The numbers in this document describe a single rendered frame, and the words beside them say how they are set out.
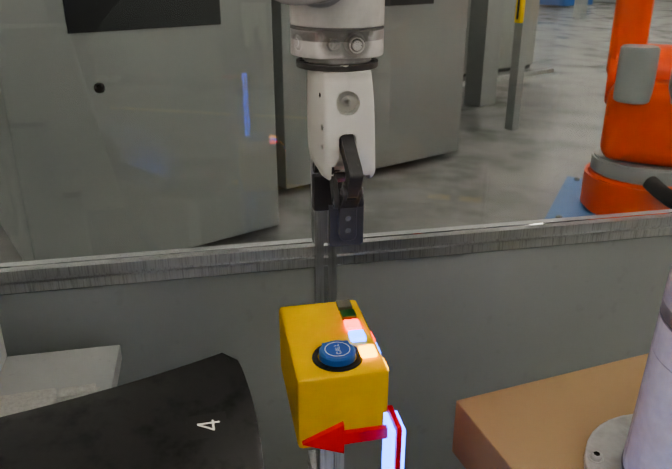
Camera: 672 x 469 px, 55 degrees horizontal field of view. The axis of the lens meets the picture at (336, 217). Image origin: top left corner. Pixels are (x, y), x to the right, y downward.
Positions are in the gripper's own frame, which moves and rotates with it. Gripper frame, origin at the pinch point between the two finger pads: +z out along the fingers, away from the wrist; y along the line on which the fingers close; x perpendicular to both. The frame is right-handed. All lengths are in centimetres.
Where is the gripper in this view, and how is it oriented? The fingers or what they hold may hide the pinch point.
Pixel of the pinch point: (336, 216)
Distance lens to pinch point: 65.0
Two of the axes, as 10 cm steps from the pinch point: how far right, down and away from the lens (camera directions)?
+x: -9.8, 0.7, -1.9
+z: -0.1, 9.3, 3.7
